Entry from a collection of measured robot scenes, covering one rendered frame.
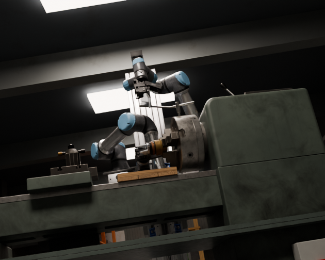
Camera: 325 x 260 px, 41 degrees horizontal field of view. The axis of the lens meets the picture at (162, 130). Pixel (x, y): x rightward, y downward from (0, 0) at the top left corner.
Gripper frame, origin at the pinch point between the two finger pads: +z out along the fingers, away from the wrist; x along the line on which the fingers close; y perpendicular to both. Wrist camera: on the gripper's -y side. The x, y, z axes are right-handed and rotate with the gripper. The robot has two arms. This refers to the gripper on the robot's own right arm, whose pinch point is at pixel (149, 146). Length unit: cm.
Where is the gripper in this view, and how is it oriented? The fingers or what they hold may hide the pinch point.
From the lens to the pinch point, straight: 240.1
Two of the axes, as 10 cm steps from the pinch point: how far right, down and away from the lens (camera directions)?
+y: -9.8, 1.2, -1.4
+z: 0.9, -3.7, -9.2
